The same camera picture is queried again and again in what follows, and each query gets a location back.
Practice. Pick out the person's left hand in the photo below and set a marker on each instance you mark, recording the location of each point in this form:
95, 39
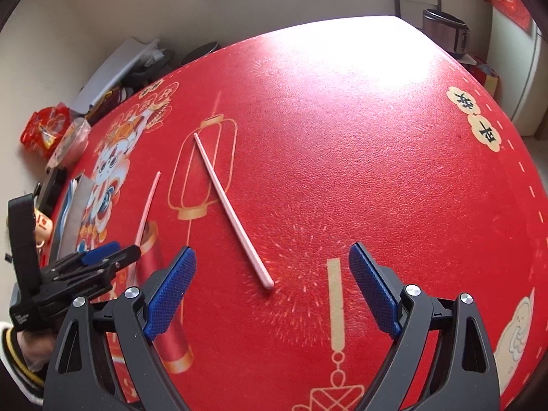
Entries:
38, 349

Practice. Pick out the red snack bag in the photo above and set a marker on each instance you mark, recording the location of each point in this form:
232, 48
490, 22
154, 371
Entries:
40, 130

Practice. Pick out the cream mug with yellow rim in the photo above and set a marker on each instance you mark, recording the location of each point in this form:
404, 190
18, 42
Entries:
43, 224

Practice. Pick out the white refrigerator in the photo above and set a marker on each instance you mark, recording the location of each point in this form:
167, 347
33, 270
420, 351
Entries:
531, 77

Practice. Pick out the red printed table mat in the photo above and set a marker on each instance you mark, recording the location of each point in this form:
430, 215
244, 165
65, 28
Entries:
342, 158

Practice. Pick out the rolled grey sheet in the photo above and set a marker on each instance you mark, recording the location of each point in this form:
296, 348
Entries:
115, 72

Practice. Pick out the colourful cardboard box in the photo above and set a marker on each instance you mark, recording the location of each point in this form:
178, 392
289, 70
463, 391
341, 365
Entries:
488, 79

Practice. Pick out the silver black rice cooker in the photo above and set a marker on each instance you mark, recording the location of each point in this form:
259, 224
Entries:
445, 32

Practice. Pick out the person's left forearm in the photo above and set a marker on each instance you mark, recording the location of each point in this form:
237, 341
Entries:
17, 372

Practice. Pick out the plastic wrapped bowl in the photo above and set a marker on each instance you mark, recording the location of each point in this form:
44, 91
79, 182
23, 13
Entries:
70, 141

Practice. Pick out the maroon yellow bag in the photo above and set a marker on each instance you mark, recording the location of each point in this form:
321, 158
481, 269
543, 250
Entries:
113, 96

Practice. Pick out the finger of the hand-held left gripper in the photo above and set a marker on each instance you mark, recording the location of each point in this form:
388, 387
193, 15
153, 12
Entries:
100, 253
126, 257

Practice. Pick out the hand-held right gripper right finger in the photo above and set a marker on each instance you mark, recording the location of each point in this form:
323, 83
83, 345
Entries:
374, 291

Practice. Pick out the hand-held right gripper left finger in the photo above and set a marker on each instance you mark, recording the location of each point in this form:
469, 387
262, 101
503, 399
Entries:
171, 295

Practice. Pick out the pink chopstick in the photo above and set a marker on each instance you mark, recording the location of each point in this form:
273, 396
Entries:
147, 218
231, 214

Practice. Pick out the white plastic bag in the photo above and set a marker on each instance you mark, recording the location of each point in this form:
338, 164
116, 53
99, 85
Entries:
156, 56

